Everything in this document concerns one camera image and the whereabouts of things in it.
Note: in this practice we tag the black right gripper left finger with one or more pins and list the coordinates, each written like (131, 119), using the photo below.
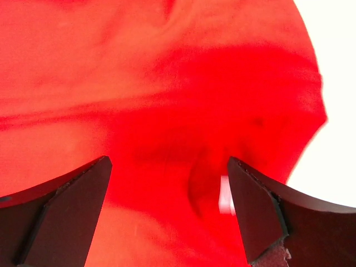
(53, 223)

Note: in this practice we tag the red t-shirt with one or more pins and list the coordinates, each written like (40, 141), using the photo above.
(169, 90)

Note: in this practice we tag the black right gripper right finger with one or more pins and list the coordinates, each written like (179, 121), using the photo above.
(281, 226)

